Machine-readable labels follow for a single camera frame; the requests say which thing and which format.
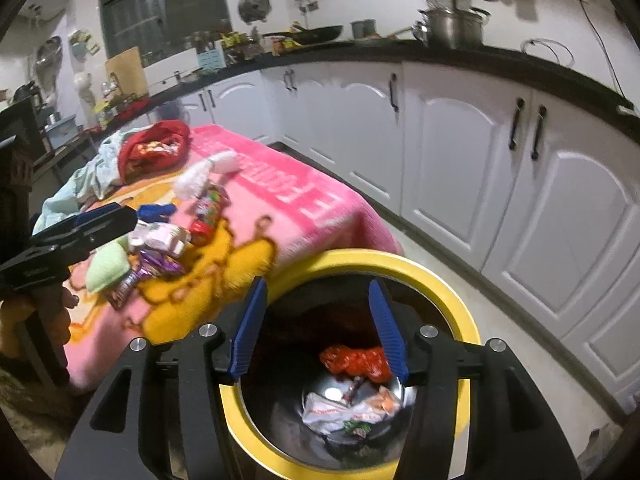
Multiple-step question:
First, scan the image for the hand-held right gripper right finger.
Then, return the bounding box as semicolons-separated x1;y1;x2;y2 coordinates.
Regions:
367;279;583;480

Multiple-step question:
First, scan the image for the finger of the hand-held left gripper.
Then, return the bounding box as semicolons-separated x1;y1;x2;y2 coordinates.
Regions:
59;207;139;257
31;203;125;244

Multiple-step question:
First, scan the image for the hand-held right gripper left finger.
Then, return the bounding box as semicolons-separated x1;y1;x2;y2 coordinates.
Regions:
54;276;271;480

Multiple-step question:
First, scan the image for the purple and brown wrapper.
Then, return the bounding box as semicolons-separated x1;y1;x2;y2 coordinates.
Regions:
137;247;187;282

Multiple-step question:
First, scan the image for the maroon and white packet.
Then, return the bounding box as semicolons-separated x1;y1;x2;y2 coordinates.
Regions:
107;270;147;311

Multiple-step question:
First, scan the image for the person's left hand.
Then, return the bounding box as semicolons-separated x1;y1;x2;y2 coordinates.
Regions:
0;284;80;358

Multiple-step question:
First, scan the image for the light green cloth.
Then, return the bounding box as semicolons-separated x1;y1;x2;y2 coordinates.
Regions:
85;237;132;293

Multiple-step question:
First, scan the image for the light blue cloth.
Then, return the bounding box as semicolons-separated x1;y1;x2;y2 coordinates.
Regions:
40;130;151;233

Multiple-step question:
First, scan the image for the red crumpled wrapper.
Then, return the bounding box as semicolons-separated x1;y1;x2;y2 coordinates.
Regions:
319;344;393;381

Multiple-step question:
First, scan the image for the blue crumpled wrapper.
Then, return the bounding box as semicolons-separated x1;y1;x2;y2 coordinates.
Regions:
136;203;178;223

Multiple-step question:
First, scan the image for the white crumpled packet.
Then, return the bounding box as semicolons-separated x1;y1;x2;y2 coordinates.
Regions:
129;221;193;256

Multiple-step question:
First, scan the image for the orange and white packet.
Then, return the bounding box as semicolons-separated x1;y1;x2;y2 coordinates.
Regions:
350;385;403;423

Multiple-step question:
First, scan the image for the red printed cloth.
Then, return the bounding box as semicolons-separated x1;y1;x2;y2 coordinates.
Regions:
117;120;193;183

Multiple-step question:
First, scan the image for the grey plastic box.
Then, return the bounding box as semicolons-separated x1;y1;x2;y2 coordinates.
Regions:
45;115;78;148

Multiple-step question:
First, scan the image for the red colourful snack packet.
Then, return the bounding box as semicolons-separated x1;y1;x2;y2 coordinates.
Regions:
189;182;231;247

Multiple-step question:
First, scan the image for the white crumpled wrapper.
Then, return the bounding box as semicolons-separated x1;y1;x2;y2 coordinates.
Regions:
301;391;361;433

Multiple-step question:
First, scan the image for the pink printed blanket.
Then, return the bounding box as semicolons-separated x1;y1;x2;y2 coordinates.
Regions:
47;124;403;391

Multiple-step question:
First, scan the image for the wooden cutting board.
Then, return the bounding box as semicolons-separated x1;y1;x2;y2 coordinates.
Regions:
104;46;150;98

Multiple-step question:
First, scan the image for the hanging steel basin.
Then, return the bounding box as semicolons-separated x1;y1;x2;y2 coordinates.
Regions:
35;35;63;81

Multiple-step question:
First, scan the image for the white kitchen cabinet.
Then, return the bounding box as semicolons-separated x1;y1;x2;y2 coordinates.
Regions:
165;57;640;406

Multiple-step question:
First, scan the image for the light blue basket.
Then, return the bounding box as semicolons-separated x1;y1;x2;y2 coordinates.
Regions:
197;42;226;70

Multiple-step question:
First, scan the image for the row of condiment bottles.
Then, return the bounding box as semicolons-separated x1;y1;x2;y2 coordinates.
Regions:
187;27;281;61

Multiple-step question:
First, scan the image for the dark framed window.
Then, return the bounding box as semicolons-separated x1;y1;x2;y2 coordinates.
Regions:
97;0;236;53

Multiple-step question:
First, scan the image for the hanging steel lid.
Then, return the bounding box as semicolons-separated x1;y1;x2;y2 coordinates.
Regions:
236;0;273;23

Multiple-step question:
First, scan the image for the black wok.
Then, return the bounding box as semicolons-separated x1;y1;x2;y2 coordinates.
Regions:
262;24;346;46

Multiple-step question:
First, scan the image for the black kitchen countertop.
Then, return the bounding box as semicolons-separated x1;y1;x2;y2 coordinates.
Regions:
75;37;640;136

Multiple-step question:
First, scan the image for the grey mug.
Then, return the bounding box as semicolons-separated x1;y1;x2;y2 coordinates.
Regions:
350;18;378;40

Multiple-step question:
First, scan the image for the large steel pot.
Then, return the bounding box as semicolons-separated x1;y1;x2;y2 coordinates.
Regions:
414;6;492;50

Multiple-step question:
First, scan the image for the thin cable loop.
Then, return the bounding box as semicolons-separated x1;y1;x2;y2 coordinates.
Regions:
520;37;576;66

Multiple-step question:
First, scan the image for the black power cable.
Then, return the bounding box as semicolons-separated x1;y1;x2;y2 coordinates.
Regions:
580;0;628;98

